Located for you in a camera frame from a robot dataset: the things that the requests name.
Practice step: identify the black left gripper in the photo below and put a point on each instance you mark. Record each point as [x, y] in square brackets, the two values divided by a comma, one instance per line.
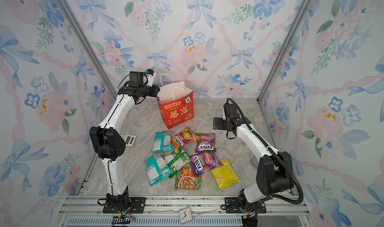
[156, 89]

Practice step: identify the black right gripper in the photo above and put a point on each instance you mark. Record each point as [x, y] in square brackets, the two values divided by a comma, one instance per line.
[219, 121]

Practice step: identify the red paper gift bag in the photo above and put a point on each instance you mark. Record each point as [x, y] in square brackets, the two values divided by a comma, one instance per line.
[175, 101]

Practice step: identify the teal snack packet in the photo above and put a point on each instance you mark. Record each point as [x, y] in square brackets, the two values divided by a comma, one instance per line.
[162, 142]
[157, 169]

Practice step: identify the green snack packet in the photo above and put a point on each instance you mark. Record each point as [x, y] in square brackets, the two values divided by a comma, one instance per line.
[177, 160]

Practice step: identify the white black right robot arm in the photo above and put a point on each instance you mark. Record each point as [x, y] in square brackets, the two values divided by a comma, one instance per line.
[274, 172]

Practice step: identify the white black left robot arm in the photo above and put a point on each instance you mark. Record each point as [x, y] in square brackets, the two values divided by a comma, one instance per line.
[106, 138]

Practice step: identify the purple fox's candy bag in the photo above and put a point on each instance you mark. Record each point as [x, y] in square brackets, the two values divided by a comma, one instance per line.
[205, 142]
[204, 162]

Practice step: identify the orange Fox's candy bag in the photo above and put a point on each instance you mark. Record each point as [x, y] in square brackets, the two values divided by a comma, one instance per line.
[184, 138]

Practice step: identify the purple Fox's candy bag lower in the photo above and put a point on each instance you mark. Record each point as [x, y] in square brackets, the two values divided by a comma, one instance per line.
[204, 162]

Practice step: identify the yellow snack packet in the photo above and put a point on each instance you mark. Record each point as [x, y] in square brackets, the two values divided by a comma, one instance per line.
[225, 175]

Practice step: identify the white grey calculator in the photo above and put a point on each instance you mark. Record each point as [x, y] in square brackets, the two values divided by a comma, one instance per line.
[128, 140]

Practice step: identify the green orange noodle packet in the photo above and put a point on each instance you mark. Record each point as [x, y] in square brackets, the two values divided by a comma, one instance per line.
[187, 180]

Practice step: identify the small white clock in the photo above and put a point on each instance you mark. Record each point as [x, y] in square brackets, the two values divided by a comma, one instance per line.
[185, 215]

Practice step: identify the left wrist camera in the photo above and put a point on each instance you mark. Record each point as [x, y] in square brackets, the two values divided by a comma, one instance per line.
[151, 75]

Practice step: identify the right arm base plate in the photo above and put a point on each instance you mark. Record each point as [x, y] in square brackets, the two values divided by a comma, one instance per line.
[236, 205]

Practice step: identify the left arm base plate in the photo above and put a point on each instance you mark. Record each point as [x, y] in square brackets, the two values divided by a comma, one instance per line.
[132, 205]

